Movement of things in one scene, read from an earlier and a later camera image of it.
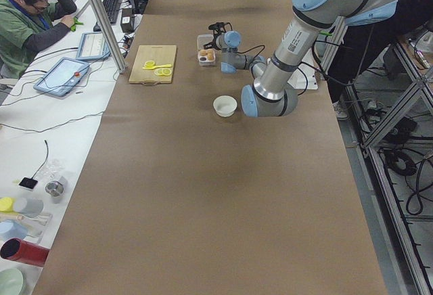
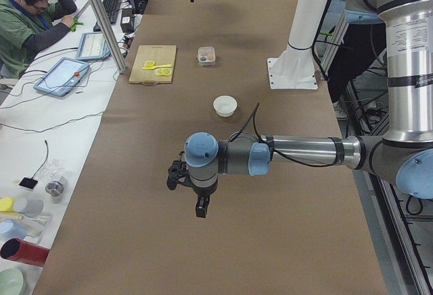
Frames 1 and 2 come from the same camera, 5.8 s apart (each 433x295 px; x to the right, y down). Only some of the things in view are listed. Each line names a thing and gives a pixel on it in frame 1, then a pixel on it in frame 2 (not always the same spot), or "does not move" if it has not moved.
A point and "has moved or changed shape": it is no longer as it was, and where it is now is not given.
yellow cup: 7,204 does not move
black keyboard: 111,3 does not move
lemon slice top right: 149,63 does not move
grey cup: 32,207 does not move
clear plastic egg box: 206,57 has moved or changed shape
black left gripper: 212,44 to 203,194
